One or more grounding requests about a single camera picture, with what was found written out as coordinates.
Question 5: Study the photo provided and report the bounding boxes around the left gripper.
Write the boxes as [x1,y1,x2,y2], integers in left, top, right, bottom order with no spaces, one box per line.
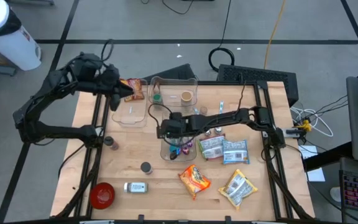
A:
[99,63,135,112]

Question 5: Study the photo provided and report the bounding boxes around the Maruchan roast beef ramen pack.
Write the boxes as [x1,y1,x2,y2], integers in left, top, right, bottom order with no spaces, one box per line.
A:
[119,78,145,103]

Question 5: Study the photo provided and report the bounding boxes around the brown food pouch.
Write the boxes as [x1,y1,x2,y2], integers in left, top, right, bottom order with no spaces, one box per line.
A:
[152,77,164,94]

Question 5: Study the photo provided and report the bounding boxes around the green lid herb jar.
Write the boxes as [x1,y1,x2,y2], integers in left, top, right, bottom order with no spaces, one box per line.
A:
[152,92,164,108]

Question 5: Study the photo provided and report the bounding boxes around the tan lid white canister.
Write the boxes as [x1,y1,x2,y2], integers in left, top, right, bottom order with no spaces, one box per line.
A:
[180,90,194,107]

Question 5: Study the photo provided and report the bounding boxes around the orange spice jar black lid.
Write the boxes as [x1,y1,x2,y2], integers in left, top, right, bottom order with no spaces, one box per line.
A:
[103,136,120,151]

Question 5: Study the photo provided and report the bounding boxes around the clear plastic bin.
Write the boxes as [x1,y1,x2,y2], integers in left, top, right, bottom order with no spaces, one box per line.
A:
[111,79,149,129]
[160,111,198,162]
[147,76,198,114]

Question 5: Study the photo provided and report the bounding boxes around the green white ramen pack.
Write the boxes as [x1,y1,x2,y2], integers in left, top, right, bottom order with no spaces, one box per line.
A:
[196,134,226,161]

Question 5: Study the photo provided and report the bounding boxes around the dark spice jar grey lid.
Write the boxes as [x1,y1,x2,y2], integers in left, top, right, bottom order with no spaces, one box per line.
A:
[139,161,154,175]

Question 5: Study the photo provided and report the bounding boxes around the black angled panel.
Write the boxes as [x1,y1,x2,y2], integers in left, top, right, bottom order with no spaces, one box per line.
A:
[144,63,197,82]

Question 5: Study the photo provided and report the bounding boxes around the orange ramen noodle pack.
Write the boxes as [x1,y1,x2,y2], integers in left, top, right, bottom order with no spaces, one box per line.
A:
[178,164,212,200]

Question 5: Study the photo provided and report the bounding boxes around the blue white ramen pack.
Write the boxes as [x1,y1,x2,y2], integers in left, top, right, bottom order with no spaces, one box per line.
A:
[221,139,250,165]

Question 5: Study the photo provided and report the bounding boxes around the white labelled spice jar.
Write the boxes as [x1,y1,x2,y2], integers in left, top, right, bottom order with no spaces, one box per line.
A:
[123,182,149,194]

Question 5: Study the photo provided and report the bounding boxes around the yellow ramen noodle pack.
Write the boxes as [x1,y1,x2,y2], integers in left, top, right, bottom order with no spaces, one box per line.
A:
[218,168,259,210]

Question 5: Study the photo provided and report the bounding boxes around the red bowl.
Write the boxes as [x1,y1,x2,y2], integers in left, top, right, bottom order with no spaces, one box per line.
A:
[88,182,116,210]

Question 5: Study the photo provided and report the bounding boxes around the white trash bin black bag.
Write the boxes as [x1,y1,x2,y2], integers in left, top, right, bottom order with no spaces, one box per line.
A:
[0,0,42,72]

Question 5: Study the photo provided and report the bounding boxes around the grey standing desk base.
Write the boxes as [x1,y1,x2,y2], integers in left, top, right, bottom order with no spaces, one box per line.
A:
[9,0,55,6]

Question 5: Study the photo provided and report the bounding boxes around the yellow connector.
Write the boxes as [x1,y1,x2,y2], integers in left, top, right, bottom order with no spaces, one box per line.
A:
[296,119,313,133]

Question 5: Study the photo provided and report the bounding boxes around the white paper sheet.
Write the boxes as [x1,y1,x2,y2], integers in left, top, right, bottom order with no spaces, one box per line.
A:
[298,144,326,183]

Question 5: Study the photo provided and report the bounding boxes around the black desk beam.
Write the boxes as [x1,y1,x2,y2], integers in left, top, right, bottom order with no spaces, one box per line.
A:
[302,141,354,172]

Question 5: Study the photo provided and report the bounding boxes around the white mouse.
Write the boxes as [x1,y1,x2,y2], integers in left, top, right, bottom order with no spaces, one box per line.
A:
[330,185,343,202]

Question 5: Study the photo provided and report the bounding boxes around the black aluminium rig frame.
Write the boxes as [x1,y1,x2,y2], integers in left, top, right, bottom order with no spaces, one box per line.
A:
[50,79,315,224]

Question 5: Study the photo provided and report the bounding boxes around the black coiled cable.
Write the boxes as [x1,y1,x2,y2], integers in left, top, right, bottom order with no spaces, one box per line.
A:
[208,0,236,73]

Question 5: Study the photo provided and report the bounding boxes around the black floor cable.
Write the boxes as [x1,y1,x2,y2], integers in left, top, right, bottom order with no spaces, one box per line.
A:
[161,0,198,16]

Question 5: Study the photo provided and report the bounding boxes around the white cables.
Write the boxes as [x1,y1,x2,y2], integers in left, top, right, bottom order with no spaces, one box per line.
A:
[290,105,334,138]

